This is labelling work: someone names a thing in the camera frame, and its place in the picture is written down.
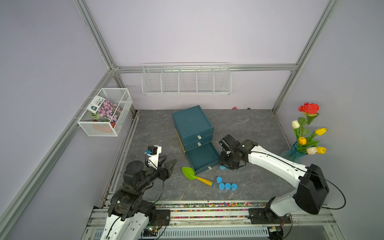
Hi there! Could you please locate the green trowel yellow handle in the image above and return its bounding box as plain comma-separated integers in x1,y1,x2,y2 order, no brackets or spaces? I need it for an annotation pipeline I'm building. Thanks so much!
182,167,214,187

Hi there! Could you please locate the teal bottom drawer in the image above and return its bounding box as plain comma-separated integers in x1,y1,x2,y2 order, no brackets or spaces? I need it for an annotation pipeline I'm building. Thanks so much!
186,143,220,175

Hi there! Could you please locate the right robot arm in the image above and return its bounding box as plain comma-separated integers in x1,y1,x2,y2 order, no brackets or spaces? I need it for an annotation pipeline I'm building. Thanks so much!
219,134,330,223

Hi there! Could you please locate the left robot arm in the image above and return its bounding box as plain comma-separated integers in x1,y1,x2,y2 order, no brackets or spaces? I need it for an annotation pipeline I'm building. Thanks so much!
101,155,177,240

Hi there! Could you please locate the teal drawer cabinet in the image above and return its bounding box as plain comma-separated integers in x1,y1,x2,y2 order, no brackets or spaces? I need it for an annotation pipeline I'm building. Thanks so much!
173,105,214,152

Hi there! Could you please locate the teal glass vase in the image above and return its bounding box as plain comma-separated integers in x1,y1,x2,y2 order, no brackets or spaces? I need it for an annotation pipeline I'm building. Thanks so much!
280,142,307,163

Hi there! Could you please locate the artificial flower bouquet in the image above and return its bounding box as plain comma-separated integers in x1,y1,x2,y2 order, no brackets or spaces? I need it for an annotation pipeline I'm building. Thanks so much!
292,103,328,156

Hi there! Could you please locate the purple flower seed packet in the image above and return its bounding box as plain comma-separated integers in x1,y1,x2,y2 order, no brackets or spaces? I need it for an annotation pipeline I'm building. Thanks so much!
87,96,123,124

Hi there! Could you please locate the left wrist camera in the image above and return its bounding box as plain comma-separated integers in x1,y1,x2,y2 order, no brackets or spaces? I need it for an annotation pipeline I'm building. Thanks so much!
145,145,162,170

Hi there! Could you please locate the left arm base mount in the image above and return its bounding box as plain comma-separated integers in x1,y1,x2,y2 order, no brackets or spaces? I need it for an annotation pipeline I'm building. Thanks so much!
139,206,171,226

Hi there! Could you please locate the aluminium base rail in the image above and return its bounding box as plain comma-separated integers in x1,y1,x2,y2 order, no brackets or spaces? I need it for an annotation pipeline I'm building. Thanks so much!
83,200,344,240

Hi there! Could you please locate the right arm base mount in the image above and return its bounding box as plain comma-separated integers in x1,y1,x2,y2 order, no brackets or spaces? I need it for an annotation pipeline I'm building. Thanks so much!
248,208,292,226

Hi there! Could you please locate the white wire basket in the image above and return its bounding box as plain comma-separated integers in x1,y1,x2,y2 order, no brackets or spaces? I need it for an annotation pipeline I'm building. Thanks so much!
77,88,133,137

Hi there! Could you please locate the white wire wall shelf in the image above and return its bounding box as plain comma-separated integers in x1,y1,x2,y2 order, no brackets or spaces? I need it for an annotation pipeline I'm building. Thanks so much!
141,65,232,95

